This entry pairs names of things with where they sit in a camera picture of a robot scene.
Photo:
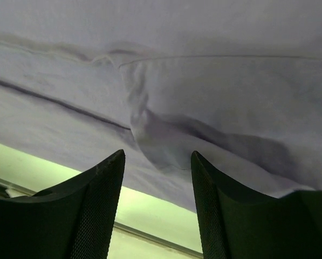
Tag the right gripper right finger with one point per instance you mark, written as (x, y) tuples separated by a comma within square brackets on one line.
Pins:
[(236, 221)]

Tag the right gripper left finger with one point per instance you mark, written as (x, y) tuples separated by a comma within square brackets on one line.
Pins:
[(73, 219)]

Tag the purple t shirt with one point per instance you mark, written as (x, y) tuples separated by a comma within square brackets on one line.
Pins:
[(238, 81)]

